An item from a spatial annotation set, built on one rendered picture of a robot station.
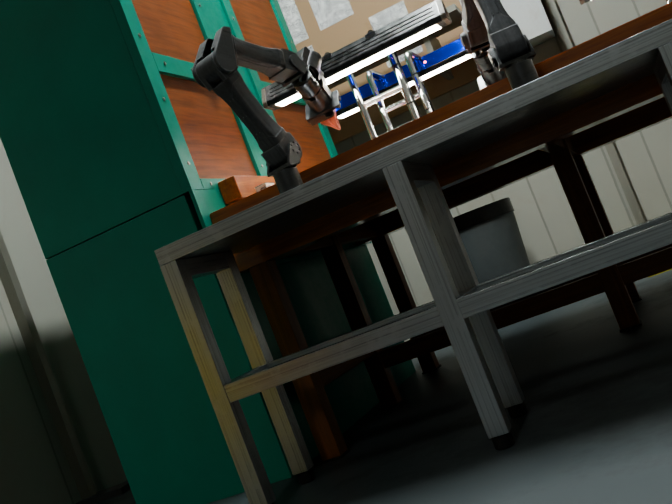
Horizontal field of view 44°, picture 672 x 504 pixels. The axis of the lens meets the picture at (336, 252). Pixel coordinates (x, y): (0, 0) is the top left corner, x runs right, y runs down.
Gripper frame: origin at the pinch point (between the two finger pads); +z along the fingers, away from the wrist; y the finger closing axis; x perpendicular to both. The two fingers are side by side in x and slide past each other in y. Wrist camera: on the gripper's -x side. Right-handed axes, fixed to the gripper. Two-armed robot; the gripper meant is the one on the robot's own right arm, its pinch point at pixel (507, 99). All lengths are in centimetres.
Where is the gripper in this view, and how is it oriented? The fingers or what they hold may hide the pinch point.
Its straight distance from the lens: 242.5
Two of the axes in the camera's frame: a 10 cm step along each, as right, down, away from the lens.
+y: -8.7, 3.6, 3.5
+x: 0.6, 7.6, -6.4
